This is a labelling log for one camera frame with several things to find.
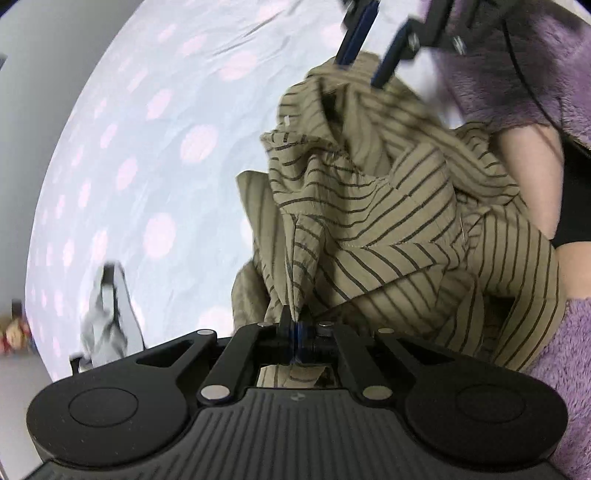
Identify black shorts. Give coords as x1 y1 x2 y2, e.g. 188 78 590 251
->
549 136 591 250

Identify person's leg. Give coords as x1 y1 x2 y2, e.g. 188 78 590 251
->
489 122 591 319

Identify polka-dot bed sheet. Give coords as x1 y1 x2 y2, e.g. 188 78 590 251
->
25 0 444 384

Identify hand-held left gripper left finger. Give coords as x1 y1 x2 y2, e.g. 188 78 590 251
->
134 307 296 409

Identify black cable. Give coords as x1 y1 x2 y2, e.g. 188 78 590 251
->
501 14 591 155

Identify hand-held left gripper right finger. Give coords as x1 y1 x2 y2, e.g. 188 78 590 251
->
295 316 458 409

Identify light blue garment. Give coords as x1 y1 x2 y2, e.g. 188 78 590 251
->
69 261 146 374

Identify stack of plush toys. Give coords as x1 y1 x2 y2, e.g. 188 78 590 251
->
0 299 35 356

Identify tan striped shirt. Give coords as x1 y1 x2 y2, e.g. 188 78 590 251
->
231 51 566 391

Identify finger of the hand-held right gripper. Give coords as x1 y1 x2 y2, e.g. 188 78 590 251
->
333 0 383 68
369 0 468 89

